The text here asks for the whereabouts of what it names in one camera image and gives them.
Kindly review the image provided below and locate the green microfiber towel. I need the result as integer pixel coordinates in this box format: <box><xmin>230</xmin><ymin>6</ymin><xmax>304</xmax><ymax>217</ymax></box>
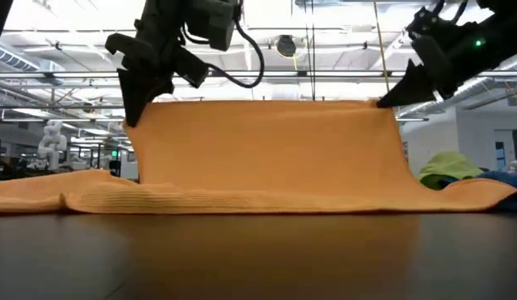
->
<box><xmin>417</xmin><ymin>151</ymin><xmax>484</xmax><ymax>192</ymax></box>

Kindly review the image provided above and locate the black camera cable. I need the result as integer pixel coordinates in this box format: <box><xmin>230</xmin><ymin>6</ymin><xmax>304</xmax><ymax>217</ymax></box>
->
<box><xmin>181</xmin><ymin>18</ymin><xmax>266</xmax><ymax>89</ymax></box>

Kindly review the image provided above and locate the silver ventilation duct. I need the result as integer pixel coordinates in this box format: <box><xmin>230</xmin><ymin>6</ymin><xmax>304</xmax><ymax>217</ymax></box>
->
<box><xmin>0</xmin><ymin>42</ymin><xmax>66</xmax><ymax>75</ymax></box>

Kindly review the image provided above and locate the blue microfiber towel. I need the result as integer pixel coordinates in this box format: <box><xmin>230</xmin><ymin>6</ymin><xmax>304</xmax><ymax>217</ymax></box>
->
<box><xmin>439</xmin><ymin>169</ymin><xmax>517</xmax><ymax>213</ymax></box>

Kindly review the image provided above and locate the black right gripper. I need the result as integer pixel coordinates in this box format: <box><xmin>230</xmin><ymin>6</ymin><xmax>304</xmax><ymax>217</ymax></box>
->
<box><xmin>375</xmin><ymin>7</ymin><xmax>499</xmax><ymax>109</ymax></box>

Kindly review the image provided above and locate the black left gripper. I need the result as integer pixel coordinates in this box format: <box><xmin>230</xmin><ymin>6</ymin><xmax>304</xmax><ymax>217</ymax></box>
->
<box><xmin>104</xmin><ymin>0</ymin><xmax>209</xmax><ymax>128</ymax></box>

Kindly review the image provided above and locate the black ceiling cable reel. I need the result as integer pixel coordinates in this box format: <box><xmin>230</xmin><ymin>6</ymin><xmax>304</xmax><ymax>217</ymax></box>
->
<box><xmin>274</xmin><ymin>34</ymin><xmax>299</xmax><ymax>59</ymax></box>

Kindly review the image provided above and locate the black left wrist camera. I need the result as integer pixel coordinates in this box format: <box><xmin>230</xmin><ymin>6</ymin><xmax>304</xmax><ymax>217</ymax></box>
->
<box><xmin>183</xmin><ymin>0</ymin><xmax>239</xmax><ymax>53</ymax></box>

